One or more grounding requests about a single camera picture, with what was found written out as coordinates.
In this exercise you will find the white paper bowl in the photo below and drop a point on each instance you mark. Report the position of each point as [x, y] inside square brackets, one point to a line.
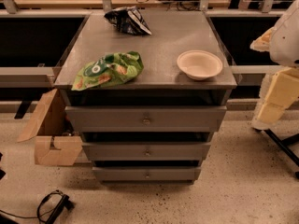
[199, 64]

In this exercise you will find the brown cardboard box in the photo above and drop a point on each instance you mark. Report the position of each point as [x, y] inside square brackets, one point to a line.
[47, 126]

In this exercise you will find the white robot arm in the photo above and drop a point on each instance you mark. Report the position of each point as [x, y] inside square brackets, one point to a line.
[281, 42]

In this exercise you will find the grey drawer cabinet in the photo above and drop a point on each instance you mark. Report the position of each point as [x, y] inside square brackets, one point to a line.
[161, 83]

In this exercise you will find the grey drawer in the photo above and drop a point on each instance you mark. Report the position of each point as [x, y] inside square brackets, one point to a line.
[143, 174]
[146, 118]
[146, 151]

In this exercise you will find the green chip bag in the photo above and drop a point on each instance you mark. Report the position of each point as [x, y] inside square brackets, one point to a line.
[111, 70]

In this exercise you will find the grey top drawer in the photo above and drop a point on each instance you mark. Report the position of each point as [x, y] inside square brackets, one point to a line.
[146, 118]

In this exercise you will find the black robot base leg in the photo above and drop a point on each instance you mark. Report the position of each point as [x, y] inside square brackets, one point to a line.
[284, 144]

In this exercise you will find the grey middle drawer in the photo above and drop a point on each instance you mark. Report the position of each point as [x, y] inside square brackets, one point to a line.
[146, 151]

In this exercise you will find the grey bottom drawer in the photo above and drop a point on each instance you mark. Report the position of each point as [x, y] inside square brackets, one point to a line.
[143, 174]

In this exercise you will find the dark blue chip bag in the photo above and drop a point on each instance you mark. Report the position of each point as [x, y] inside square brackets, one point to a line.
[128, 20]

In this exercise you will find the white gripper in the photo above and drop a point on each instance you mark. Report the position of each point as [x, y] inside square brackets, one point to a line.
[286, 44]

